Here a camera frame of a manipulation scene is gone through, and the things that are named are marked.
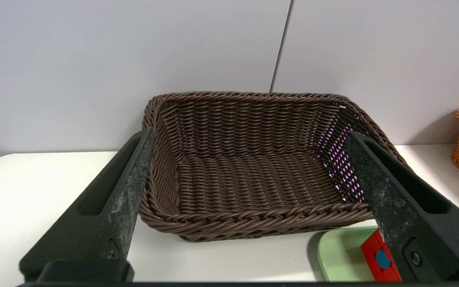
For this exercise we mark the light green plastic tray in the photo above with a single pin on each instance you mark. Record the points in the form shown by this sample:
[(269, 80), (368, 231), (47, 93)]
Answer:
[(341, 255)]

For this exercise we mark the colourful puzzle cube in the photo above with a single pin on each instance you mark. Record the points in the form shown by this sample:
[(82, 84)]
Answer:
[(375, 263)]

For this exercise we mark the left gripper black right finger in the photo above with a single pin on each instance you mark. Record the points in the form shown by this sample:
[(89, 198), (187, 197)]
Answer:
[(412, 223)]

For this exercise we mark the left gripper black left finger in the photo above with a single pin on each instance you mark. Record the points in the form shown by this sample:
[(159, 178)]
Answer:
[(102, 223)]

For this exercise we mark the dark brown wicker basket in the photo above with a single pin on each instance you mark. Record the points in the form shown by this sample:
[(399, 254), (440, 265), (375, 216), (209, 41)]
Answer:
[(253, 175)]

